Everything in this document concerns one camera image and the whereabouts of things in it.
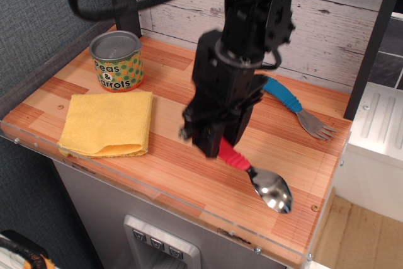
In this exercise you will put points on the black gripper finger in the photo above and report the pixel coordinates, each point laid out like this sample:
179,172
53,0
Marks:
207,138
233,132

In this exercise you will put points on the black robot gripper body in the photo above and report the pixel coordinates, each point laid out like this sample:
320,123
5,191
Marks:
224,82

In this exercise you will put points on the red handled metal spoon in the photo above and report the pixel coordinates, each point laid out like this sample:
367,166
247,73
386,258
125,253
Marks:
270,186

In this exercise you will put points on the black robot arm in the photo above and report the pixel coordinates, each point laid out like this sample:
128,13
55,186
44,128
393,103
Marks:
257,26

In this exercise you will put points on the yellow folded rag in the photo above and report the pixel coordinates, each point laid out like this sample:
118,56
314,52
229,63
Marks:
107,125

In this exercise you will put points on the peas and carrots can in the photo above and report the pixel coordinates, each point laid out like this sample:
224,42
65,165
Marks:
117,60

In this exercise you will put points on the grey toy fridge dispenser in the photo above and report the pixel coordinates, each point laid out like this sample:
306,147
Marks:
153,247

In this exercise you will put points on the white toy sink drainer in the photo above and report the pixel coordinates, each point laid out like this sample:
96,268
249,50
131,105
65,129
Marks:
377,125

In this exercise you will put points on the blue handled metal fork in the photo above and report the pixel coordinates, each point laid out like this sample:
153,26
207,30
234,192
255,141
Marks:
310,123

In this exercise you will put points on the black vertical frame post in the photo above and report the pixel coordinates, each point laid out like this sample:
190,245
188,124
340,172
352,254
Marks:
379,28

